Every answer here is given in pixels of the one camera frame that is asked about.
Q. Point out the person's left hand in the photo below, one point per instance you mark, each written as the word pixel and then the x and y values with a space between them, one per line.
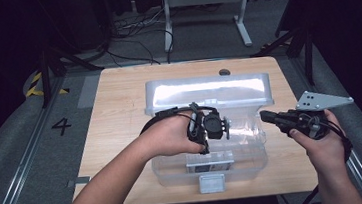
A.
pixel 165 138

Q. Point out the dark round table grommet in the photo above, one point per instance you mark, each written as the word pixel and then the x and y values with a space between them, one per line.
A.
pixel 224 72

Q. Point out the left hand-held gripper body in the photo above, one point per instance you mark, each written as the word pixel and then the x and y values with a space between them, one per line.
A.
pixel 212 125

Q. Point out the clear plastic storage box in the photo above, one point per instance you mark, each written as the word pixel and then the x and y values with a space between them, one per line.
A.
pixel 208 92

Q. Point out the black and yellow tape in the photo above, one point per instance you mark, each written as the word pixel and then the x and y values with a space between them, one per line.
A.
pixel 35 86

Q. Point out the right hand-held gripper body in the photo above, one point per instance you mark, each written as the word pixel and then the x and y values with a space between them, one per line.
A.
pixel 316 102

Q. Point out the person's right hand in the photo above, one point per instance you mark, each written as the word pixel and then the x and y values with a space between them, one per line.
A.
pixel 324 151

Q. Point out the black tripod stand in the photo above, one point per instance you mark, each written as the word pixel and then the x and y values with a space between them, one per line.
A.
pixel 297 42
pixel 45 75

